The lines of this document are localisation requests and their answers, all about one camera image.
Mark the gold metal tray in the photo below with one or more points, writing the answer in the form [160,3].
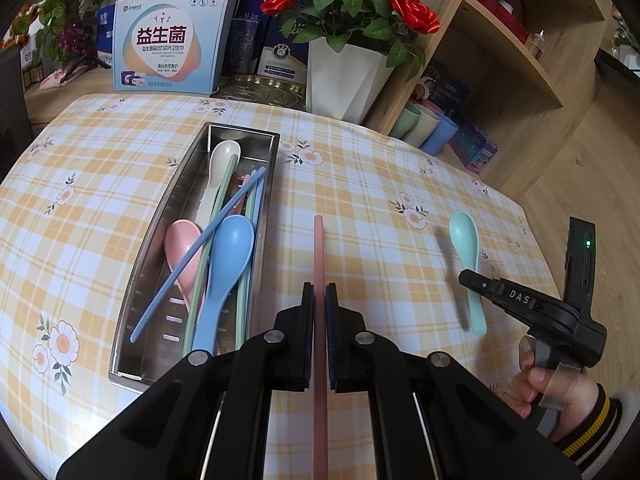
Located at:
[262,90]

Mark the pink cup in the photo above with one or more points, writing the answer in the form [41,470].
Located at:
[433,107]

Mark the beige cup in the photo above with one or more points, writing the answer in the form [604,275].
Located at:
[424,127]

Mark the white spoon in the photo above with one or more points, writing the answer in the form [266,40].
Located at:
[217,166]

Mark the wooden shelf unit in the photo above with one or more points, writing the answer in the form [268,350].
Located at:
[568,146]

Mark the right hand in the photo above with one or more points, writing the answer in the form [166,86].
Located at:
[577,393]

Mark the striped sleeve forearm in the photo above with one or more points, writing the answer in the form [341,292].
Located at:
[606,444]

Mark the blue probiotic box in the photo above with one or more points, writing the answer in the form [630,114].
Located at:
[169,45]

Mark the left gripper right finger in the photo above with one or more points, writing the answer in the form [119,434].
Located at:
[430,417]

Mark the green cup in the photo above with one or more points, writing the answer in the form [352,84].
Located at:
[407,119]

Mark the pink blossom plant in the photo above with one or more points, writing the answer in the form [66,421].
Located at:
[64,30]

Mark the mint green spoon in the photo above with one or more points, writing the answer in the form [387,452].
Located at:
[464,237]

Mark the white flower vase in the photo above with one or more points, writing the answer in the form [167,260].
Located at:
[343,85]

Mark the dark blue milk box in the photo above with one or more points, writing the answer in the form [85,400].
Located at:
[280,58]

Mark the blue cup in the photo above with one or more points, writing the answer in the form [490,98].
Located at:
[441,135]

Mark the red rose bouquet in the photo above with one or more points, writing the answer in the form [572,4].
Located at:
[392,28]

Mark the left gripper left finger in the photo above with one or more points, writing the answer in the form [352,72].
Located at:
[208,416]

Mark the blue spoon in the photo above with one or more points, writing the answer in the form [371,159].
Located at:
[228,258]

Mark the yellow plaid tablecloth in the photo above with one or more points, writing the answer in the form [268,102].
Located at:
[76,205]

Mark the stainless steel utensil tray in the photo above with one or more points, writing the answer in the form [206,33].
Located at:
[168,283]

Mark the purple box on shelf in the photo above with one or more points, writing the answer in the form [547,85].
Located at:
[473,147]

